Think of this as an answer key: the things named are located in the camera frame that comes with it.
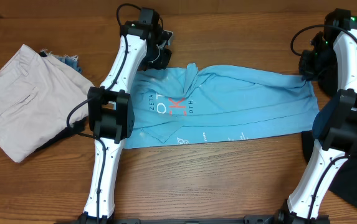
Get dark folded garment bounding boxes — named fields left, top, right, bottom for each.
left=35, top=117, right=87, bottom=152

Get folded beige shorts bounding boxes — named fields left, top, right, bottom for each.
left=0, top=45, right=93, bottom=163

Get light blue printed t-shirt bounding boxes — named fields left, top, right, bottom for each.
left=125, top=63, right=318, bottom=149

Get black t-shirt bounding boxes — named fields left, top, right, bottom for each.
left=301, top=51, right=357, bottom=212

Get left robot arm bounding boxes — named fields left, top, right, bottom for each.
left=78, top=7, right=173, bottom=223

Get folded denim shorts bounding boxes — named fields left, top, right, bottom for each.
left=39, top=49, right=82, bottom=74

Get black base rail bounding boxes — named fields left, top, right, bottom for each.
left=57, top=213, right=330, bottom=224

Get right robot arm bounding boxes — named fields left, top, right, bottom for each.
left=264, top=8, right=357, bottom=223

